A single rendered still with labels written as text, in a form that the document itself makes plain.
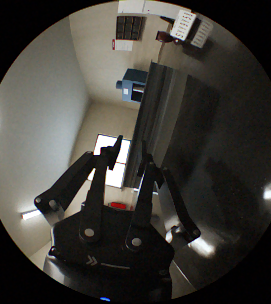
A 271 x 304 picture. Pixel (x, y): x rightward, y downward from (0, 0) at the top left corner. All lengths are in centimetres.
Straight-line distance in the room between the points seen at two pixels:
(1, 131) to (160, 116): 183
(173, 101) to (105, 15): 224
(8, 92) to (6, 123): 43
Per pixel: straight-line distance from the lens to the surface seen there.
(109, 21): 234
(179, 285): 20
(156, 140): 30
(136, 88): 230
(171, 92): 29
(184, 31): 44
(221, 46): 22
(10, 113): 185
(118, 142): 16
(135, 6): 82
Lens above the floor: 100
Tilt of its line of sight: 4 degrees down
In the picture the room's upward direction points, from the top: 78 degrees counter-clockwise
